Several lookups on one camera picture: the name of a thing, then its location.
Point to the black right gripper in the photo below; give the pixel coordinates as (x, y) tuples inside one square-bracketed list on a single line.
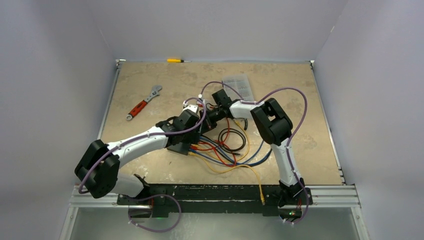
[(206, 124)]

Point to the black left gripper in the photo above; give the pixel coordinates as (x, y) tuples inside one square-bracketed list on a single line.
[(193, 138)]

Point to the black network switch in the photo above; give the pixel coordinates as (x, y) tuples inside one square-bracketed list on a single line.
[(180, 148)]

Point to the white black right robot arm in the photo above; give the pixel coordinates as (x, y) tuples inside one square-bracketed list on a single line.
[(275, 128)]

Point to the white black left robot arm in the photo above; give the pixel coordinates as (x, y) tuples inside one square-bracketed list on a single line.
[(98, 169)]

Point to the clear plastic parts box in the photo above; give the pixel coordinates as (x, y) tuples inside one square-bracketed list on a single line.
[(241, 84)]

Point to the red handled adjustable wrench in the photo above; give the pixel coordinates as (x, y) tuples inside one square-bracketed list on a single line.
[(155, 91)]

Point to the yellow handled screwdriver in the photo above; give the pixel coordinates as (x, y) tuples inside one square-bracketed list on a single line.
[(177, 60)]

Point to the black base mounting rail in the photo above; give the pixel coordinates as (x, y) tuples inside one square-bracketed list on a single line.
[(268, 200)]

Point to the aluminium frame rail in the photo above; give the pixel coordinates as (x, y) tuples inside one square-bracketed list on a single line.
[(323, 196)]

